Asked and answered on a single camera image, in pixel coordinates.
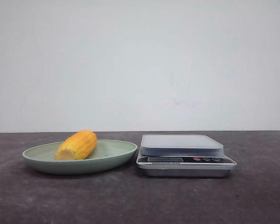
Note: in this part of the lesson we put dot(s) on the silver digital kitchen scale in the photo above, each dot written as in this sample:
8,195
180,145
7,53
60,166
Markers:
183,155

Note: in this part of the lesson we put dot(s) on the green shallow plate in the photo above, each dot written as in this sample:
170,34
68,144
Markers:
106,155

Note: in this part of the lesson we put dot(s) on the yellow corn cob piece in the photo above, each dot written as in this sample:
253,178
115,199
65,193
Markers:
77,147

